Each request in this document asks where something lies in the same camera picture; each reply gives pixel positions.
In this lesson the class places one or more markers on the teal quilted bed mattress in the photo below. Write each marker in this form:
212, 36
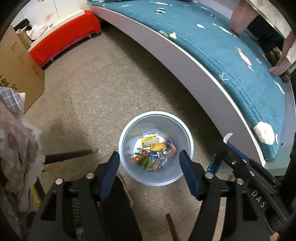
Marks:
236, 61

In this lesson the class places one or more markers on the grey checkered table cloth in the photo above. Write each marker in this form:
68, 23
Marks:
13, 101

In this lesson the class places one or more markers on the light blue trash bin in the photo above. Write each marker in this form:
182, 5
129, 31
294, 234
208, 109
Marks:
149, 148

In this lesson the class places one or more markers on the large brown cardboard box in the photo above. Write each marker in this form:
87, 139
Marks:
19, 70

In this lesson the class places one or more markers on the red covered bench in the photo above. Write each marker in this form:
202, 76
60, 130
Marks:
63, 35

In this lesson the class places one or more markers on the green and white snack bag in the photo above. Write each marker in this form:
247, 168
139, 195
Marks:
144, 161

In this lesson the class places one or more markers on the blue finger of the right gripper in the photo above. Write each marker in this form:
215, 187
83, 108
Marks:
243, 156

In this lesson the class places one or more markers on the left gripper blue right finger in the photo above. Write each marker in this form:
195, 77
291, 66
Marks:
190, 170

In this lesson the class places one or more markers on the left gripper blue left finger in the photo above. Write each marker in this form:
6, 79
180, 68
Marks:
108, 174

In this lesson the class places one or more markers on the yellow snack bag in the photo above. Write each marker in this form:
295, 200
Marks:
156, 147

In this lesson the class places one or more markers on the floral fuzzy blanket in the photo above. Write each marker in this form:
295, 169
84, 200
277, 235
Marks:
22, 162

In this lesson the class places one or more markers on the white wardrobe with butterflies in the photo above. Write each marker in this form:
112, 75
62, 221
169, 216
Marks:
50, 13

